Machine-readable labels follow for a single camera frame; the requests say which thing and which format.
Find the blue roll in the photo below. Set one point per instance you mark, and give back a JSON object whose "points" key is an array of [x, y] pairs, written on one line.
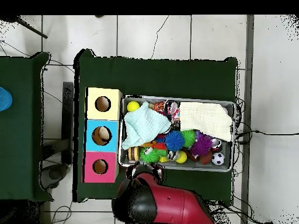
{"points": [[4, 99]]}

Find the large blue spiky ball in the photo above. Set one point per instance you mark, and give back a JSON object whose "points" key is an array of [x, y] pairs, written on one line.
{"points": [[174, 140]]}

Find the cream knitted cloth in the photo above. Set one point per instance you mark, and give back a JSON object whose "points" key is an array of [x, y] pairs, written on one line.
{"points": [[205, 119]]}

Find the wooden box with three holes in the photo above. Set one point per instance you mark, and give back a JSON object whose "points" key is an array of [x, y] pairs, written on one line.
{"points": [[102, 116]]}

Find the dark green table cloth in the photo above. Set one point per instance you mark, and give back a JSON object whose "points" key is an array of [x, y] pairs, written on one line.
{"points": [[163, 77]]}

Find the mint knitted cloth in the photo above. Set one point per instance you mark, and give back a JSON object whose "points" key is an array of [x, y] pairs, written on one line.
{"points": [[144, 126]]}

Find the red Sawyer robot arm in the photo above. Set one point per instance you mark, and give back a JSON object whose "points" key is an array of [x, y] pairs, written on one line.
{"points": [[175, 205]]}

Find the small soccer ball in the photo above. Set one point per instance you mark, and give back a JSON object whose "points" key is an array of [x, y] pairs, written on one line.
{"points": [[218, 158]]}

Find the wooden yo-yo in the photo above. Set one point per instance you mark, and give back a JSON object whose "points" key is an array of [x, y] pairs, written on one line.
{"points": [[133, 154]]}

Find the black stand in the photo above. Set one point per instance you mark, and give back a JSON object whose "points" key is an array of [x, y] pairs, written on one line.
{"points": [[67, 116]]}

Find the yellow smooth ball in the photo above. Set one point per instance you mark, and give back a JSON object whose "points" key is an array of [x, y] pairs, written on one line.
{"points": [[133, 106]]}

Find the green spiky toy with eyes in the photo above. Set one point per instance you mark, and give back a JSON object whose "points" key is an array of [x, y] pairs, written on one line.
{"points": [[151, 156]]}

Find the small green spiky ball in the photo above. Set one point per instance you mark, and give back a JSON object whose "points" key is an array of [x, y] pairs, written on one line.
{"points": [[189, 138]]}

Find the silver mesh bin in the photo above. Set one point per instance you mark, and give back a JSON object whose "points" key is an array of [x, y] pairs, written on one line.
{"points": [[227, 149]]}

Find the purple spiky ball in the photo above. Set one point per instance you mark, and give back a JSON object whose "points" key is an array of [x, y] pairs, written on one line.
{"points": [[201, 145]]}

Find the tiger plush toy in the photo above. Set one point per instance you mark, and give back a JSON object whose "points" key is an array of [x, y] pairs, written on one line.
{"points": [[159, 106]]}

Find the green covered side table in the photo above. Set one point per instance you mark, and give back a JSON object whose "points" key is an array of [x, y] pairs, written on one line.
{"points": [[21, 140]]}

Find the crushed black can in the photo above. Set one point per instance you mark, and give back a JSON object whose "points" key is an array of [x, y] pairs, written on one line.
{"points": [[171, 107]]}

